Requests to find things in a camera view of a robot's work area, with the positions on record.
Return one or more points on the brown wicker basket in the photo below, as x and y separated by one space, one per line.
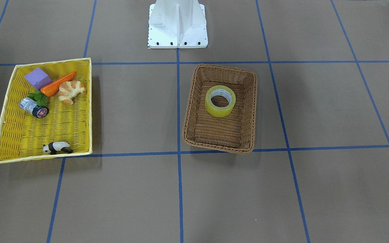
234 133

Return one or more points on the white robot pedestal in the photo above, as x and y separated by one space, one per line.
177 24

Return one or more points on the yellow tape roll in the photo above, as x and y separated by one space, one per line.
222 91

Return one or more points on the toy bread croissant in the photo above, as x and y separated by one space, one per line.
68 90

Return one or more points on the purple foam cube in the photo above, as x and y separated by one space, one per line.
38 78

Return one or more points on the orange toy carrot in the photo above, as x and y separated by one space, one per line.
52 88

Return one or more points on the panda figurine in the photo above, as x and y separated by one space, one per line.
55 147

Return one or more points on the small grey labelled can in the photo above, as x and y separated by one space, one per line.
31 106

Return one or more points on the yellow woven plastic basket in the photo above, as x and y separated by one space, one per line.
22 135

